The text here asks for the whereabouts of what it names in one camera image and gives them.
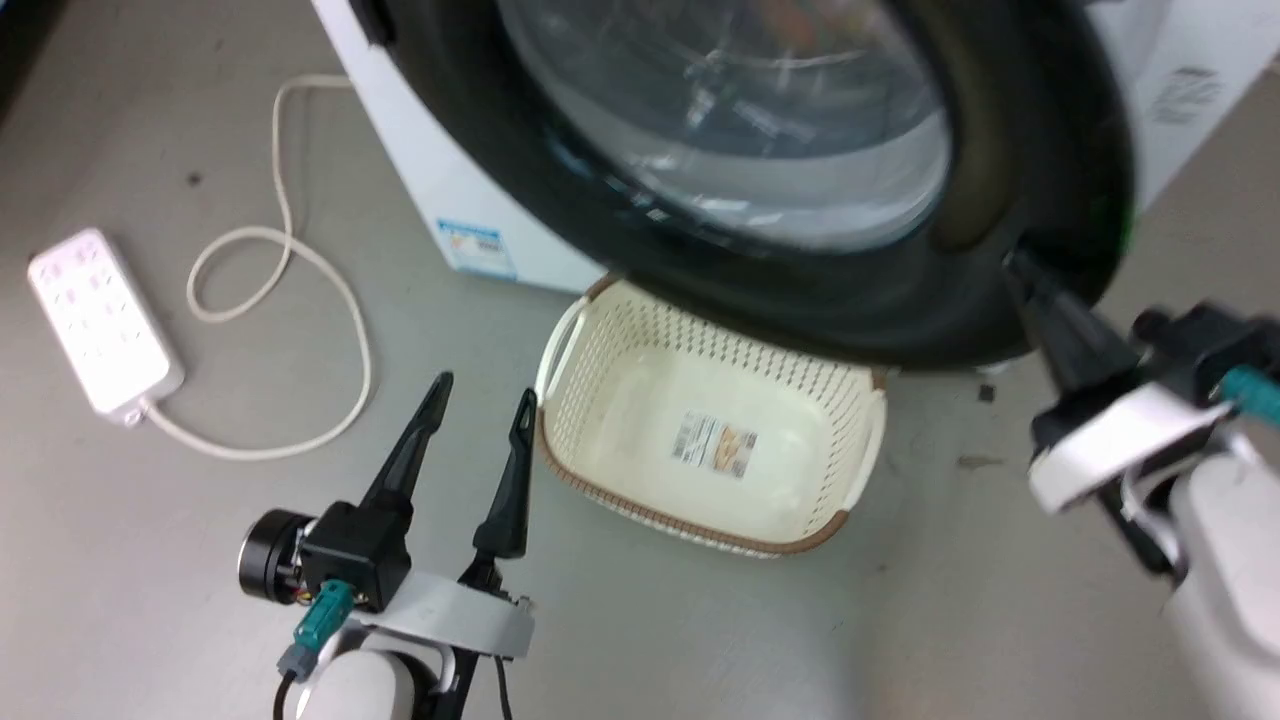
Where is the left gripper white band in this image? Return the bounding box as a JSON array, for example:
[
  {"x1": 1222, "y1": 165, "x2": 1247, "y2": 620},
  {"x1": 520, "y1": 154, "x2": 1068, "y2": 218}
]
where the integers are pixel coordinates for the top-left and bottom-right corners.
[{"x1": 348, "y1": 371, "x2": 539, "y2": 662}]

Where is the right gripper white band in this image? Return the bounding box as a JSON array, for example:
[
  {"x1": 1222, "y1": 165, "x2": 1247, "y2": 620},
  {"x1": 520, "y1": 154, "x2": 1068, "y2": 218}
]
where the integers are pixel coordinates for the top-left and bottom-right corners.
[{"x1": 1002, "y1": 244, "x2": 1235, "y2": 517}]

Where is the black round glass washer door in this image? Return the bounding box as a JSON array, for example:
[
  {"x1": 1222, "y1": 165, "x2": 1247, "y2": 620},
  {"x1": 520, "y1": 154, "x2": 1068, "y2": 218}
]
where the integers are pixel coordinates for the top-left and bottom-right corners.
[{"x1": 345, "y1": 0, "x2": 1138, "y2": 372}]

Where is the white front-load washing machine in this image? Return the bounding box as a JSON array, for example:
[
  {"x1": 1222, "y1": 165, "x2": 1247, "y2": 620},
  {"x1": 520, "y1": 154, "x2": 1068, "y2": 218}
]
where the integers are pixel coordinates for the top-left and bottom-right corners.
[{"x1": 310, "y1": 0, "x2": 1280, "y2": 295}]

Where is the cream plastic laundry basket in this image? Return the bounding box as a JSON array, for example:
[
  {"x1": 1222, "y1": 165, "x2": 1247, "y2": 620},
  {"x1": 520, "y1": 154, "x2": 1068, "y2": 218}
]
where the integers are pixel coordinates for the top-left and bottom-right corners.
[{"x1": 535, "y1": 276, "x2": 889, "y2": 558}]

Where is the blue energy label sticker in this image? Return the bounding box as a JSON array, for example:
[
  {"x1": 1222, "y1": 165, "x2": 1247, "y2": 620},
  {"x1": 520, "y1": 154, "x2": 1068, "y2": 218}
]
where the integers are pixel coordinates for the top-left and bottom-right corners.
[{"x1": 436, "y1": 217, "x2": 518, "y2": 282}]

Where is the product label sticker in basket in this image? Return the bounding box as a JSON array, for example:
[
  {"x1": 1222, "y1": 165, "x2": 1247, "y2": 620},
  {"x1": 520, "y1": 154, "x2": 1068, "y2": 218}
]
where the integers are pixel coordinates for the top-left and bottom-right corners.
[{"x1": 670, "y1": 409, "x2": 759, "y2": 479}]

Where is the white power strip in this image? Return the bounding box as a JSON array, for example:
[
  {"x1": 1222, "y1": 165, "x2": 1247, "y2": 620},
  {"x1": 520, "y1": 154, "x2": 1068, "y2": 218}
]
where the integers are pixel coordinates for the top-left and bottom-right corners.
[{"x1": 27, "y1": 228, "x2": 187, "y2": 427}]

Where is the teal connector cable right gripper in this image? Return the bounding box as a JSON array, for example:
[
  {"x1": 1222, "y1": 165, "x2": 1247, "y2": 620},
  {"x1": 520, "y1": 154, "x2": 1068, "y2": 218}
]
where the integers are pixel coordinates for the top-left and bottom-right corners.
[{"x1": 1222, "y1": 364, "x2": 1280, "y2": 425}]

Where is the teal connector cable gripper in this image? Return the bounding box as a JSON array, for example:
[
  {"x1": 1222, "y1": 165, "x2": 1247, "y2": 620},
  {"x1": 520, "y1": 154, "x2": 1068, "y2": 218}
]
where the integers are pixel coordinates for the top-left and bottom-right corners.
[
  {"x1": 272, "y1": 579, "x2": 357, "y2": 720},
  {"x1": 1222, "y1": 364, "x2": 1280, "y2": 425}
]

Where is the white power cord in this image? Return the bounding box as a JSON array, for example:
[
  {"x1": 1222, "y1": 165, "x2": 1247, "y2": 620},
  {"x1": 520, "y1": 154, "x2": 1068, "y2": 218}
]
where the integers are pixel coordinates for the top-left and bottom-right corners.
[{"x1": 140, "y1": 74, "x2": 374, "y2": 462}]

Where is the teal connector cable left gripper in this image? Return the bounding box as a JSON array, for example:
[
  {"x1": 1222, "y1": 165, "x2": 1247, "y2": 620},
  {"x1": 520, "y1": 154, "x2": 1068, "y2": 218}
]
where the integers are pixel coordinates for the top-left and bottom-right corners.
[{"x1": 272, "y1": 579, "x2": 357, "y2": 720}]

